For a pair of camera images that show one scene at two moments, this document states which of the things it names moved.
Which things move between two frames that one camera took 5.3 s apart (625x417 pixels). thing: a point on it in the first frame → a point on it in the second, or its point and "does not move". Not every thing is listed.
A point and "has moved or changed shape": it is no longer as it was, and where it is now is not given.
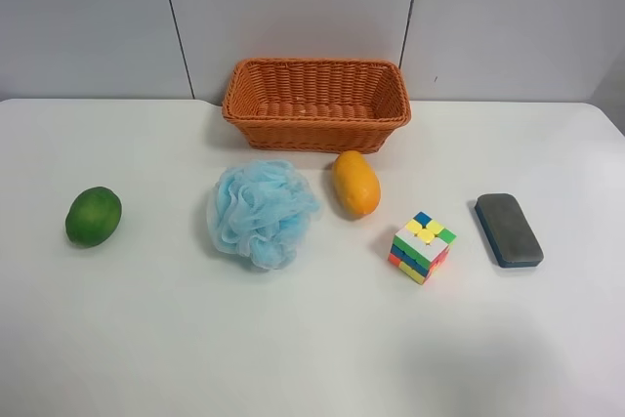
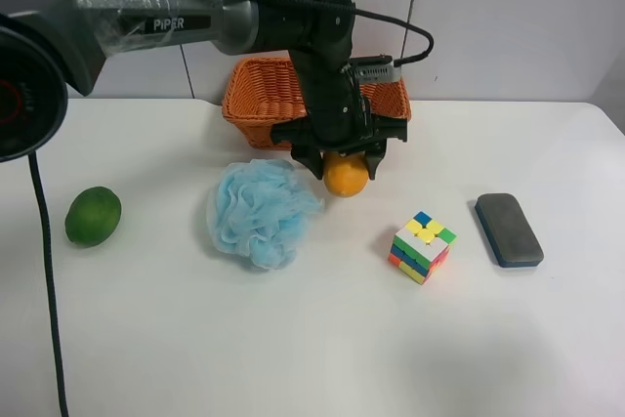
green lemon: x=93 y=216 does not move
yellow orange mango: x=356 y=183 has moved or changed shape
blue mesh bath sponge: x=258 y=212 does not move
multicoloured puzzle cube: x=419 y=246 does not move
